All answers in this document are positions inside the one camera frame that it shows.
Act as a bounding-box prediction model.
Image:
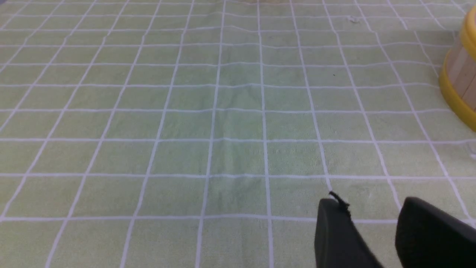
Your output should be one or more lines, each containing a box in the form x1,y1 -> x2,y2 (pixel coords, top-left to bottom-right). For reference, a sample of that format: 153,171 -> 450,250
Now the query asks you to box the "green checkered tablecloth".
0,0 -> 475,268

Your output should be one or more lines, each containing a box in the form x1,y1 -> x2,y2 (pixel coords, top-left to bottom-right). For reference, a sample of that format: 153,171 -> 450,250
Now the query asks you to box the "yellow rimmed wooden steamer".
439,6 -> 476,131

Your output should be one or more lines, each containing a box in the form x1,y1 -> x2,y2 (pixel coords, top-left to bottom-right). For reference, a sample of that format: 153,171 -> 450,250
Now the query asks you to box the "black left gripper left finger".
314,191 -> 383,268

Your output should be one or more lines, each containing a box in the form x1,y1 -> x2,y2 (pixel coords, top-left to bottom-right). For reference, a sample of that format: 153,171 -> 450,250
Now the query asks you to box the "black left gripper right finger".
395,197 -> 476,268

